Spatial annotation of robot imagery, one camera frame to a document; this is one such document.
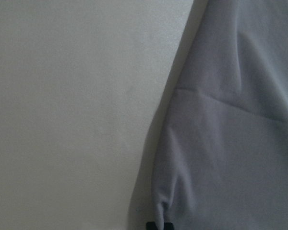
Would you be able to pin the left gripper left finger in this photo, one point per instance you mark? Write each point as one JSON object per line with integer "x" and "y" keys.
{"x": 151, "y": 226}

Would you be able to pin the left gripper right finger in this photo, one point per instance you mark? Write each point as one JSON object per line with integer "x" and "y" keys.
{"x": 168, "y": 226}

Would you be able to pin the dark brown t-shirt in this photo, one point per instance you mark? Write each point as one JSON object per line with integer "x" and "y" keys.
{"x": 216, "y": 153}

